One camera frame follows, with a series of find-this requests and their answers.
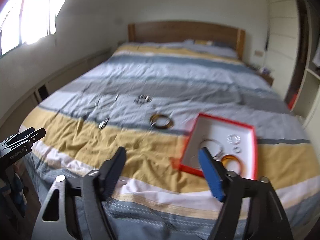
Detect silver metal clasp charm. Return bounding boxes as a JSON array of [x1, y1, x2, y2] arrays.
[[98, 117, 110, 129]]

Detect silver chain necklace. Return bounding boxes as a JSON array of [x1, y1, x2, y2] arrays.
[[94, 92, 121, 110]]

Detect amber resin bangle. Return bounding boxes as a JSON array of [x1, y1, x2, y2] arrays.
[[221, 154, 244, 175]]

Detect red jewelry box tray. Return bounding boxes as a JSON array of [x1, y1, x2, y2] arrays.
[[178, 113, 258, 179]]

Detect black white beaded bracelet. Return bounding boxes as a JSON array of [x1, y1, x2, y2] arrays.
[[133, 94, 153, 106]]

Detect dark tortoiseshell bangle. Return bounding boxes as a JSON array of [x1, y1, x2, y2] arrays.
[[149, 114, 174, 129]]

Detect striped bed duvet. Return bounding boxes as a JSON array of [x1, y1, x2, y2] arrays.
[[20, 43, 319, 239]]

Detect bright window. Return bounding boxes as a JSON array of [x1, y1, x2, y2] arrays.
[[1, 0, 66, 56]]

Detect wooden nightstand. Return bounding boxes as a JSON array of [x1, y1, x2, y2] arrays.
[[247, 65, 274, 87]]

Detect blue striped pillow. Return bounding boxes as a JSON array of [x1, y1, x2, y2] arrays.
[[183, 39, 236, 53]]

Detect wooden headboard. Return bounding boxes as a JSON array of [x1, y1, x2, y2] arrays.
[[127, 21, 246, 59]]

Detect white wardrobe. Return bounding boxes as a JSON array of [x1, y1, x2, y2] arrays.
[[264, 0, 319, 136]]

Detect low white wall cabinet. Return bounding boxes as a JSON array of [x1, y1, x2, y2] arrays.
[[1, 47, 111, 126]]

